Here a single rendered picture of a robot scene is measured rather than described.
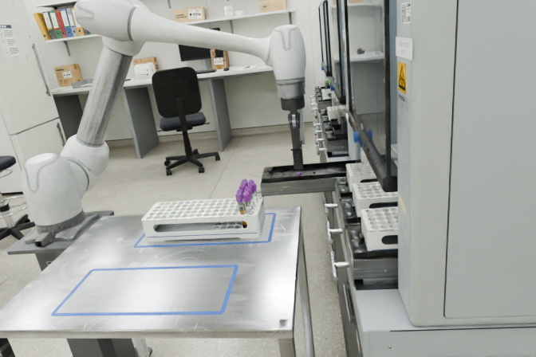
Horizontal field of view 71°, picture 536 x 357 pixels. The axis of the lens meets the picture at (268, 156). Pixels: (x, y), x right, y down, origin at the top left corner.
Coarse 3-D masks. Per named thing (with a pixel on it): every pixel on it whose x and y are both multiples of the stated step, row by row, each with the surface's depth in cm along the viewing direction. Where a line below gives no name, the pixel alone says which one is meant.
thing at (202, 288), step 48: (96, 240) 99; (144, 240) 96; (192, 240) 93; (240, 240) 90; (288, 240) 88; (48, 288) 81; (96, 288) 79; (144, 288) 77; (192, 288) 75; (240, 288) 73; (288, 288) 72; (0, 336) 71; (48, 336) 69; (96, 336) 68; (144, 336) 66; (192, 336) 65; (240, 336) 64; (288, 336) 62
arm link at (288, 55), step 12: (276, 36) 109; (288, 36) 108; (300, 36) 109; (276, 48) 109; (288, 48) 108; (300, 48) 109; (276, 60) 111; (288, 60) 109; (300, 60) 110; (276, 72) 113; (288, 72) 111; (300, 72) 112
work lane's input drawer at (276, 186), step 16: (352, 160) 133; (272, 176) 131; (288, 176) 126; (304, 176) 125; (320, 176) 124; (336, 176) 124; (256, 192) 134; (272, 192) 127; (288, 192) 126; (304, 192) 126
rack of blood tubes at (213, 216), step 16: (160, 208) 98; (176, 208) 97; (192, 208) 96; (208, 208) 96; (224, 208) 95; (256, 208) 92; (144, 224) 93; (160, 224) 102; (176, 224) 101; (192, 224) 100; (208, 224) 99; (224, 224) 97; (240, 224) 96; (256, 224) 89; (160, 240) 94
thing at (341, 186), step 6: (336, 180) 121; (342, 180) 117; (336, 186) 116; (342, 186) 113; (348, 186) 113; (336, 192) 119; (342, 192) 109; (348, 192) 109; (324, 198) 121; (336, 198) 122; (342, 198) 109; (324, 204) 118; (330, 204) 117; (336, 204) 116; (324, 210) 114
